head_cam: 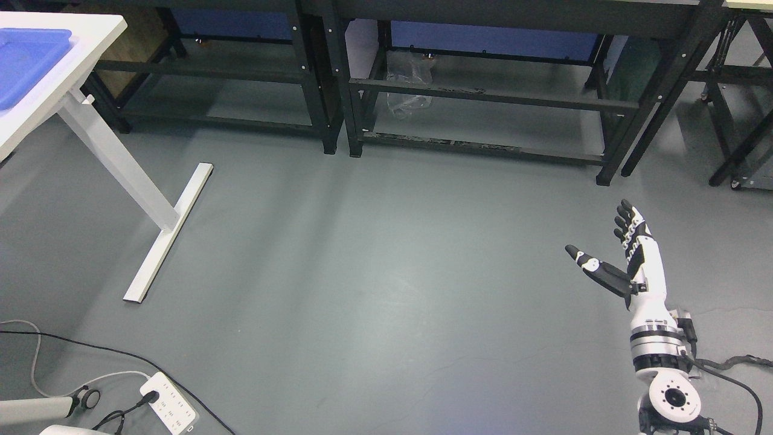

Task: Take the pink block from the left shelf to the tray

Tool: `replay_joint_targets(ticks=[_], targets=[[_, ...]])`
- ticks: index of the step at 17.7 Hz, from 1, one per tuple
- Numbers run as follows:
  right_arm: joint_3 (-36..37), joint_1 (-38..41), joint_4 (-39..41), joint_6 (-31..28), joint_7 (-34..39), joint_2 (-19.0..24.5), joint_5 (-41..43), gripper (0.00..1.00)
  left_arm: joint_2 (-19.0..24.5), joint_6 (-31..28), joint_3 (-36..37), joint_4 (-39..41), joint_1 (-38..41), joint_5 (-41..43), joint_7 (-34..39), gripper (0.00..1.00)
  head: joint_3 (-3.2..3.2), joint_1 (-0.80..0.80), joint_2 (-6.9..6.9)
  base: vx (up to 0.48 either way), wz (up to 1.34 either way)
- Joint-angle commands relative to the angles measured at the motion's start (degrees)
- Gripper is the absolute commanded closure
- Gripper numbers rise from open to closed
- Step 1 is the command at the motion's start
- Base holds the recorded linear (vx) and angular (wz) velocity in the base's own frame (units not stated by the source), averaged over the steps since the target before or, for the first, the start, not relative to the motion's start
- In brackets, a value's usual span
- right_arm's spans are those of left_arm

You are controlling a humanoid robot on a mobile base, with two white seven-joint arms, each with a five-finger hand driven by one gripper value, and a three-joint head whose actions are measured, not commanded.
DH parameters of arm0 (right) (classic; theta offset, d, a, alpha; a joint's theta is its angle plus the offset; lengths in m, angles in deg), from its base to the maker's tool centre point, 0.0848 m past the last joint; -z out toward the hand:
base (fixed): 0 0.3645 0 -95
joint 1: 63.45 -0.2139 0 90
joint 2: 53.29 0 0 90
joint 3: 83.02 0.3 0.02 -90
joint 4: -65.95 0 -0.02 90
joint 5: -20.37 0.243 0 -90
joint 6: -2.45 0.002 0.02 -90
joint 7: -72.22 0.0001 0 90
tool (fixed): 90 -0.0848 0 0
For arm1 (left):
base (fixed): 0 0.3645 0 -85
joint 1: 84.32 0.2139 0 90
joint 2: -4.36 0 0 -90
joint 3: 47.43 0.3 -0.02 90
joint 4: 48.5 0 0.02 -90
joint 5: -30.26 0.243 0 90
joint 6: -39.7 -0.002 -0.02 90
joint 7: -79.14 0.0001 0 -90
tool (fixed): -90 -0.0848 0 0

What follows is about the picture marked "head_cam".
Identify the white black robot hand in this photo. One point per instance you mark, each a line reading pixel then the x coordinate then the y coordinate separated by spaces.
pixel 642 285

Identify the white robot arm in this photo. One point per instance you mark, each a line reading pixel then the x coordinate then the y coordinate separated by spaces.
pixel 671 403

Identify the black metal right shelf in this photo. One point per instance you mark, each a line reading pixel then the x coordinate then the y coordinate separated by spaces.
pixel 622 62

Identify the black metal shelf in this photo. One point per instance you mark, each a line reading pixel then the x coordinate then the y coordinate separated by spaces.
pixel 261 65
pixel 622 62

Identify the black metal left shelf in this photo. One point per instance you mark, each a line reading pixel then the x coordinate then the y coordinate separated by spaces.
pixel 261 65

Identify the blue plastic tray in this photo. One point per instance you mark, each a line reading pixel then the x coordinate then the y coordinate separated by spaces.
pixel 27 54

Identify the clear plastic bag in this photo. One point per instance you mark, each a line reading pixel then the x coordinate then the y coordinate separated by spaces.
pixel 408 69

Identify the white power strip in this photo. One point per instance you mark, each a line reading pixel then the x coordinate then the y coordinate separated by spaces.
pixel 171 407

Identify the white standing desk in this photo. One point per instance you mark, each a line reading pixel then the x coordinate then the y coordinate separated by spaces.
pixel 59 93

